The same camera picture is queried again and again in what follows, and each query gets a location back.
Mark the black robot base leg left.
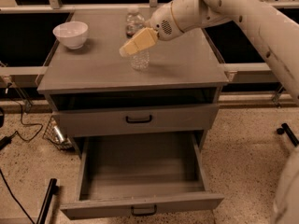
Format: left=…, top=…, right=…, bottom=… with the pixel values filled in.
left=36, top=178, right=59, bottom=224

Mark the open grey bottom drawer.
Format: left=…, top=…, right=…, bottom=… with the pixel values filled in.
left=61, top=132, right=224, bottom=220

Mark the black power cable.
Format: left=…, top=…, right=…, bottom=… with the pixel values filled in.
left=0, top=81, right=45, bottom=224

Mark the wire mesh basket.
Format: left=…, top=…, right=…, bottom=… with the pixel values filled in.
left=43, top=118, right=74, bottom=151

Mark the grey middle drawer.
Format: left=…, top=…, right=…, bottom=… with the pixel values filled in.
left=53, top=104, right=219, bottom=137

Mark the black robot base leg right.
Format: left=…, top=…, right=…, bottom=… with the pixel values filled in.
left=277, top=123, right=299, bottom=147

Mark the grey drawer cabinet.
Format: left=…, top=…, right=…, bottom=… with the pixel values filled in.
left=38, top=9, right=227, bottom=151

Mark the white ceramic bowl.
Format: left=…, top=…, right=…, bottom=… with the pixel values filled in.
left=52, top=21, right=89, bottom=49

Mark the clear plastic water bottle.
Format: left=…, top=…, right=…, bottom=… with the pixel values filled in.
left=125, top=6, right=150, bottom=72

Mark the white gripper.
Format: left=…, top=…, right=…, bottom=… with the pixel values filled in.
left=120, top=0, right=230, bottom=57

